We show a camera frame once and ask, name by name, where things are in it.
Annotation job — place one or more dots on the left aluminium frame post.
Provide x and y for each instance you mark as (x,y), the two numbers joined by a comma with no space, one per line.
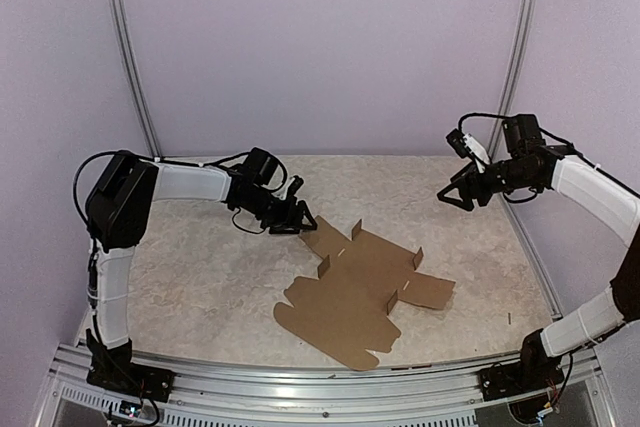
(127,54)

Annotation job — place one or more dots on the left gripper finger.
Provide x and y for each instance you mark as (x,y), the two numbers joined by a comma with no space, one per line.
(303,220)
(286,228)

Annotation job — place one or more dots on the brown cardboard box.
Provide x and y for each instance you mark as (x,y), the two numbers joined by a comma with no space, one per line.
(344,310)

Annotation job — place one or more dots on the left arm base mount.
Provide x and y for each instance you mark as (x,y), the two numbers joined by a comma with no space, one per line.
(136,380)

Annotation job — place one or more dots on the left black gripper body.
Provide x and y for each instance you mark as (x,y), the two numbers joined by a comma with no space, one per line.
(275,215)

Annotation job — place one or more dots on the aluminium frame post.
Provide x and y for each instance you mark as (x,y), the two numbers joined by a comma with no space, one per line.
(127,54)
(517,56)

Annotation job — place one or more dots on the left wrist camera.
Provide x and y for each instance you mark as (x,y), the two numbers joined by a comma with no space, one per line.
(292,185)

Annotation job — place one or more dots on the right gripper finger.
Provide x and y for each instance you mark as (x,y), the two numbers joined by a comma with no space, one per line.
(465,175)
(457,195)

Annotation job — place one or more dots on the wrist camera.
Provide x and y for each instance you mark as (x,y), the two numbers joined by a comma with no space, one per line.
(466,146)
(292,185)

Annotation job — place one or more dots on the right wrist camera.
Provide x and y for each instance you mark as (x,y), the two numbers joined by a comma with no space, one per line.
(466,146)

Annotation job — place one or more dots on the right aluminium frame post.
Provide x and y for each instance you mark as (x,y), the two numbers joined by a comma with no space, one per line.
(517,56)

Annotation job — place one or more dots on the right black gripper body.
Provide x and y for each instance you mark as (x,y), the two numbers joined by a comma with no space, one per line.
(485,192)

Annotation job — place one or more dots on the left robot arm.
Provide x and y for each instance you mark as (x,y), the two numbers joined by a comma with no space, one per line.
(116,214)

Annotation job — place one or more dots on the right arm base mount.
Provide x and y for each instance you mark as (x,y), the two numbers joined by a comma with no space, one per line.
(503,380)

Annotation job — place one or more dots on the front aluminium rail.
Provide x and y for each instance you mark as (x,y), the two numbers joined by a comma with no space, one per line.
(219,394)

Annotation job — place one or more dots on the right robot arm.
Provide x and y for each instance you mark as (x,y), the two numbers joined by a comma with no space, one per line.
(539,161)

